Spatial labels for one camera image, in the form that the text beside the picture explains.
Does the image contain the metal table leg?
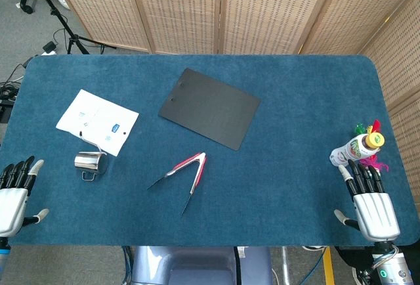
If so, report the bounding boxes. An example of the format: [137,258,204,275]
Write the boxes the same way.
[281,246,292,285]

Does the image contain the black clipboard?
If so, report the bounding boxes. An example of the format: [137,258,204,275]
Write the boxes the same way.
[157,68,262,152]

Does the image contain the red handled metal tongs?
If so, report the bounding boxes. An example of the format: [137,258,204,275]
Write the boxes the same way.
[146,152,207,217]

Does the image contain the colourful feather shuttlecock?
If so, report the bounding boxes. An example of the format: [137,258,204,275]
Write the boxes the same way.
[354,119,390,173]

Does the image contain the drink bottle yellow cap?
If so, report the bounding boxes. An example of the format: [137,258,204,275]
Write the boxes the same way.
[329,132,386,168]

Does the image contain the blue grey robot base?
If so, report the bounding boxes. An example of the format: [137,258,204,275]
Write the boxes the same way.
[130,246,274,285]

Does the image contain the wicker folding screen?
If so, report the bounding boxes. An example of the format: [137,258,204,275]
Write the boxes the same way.
[45,0,420,285]

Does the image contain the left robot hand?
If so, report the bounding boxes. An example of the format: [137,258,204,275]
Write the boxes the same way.
[0,156,51,238]

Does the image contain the black floor equipment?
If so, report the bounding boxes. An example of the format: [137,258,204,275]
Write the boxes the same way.
[0,82,18,124]

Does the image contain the black tripod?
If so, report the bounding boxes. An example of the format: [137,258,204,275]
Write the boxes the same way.
[28,0,117,56]

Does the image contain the white paper packet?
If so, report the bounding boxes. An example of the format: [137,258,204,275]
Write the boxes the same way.
[55,89,140,158]

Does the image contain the steel milk pitcher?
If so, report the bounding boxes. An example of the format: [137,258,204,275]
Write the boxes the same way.
[74,130,110,182]

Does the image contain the blue table mat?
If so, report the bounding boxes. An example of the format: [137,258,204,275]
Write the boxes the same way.
[0,54,415,248]

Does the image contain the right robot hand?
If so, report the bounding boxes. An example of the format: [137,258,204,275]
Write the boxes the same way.
[333,159,402,243]

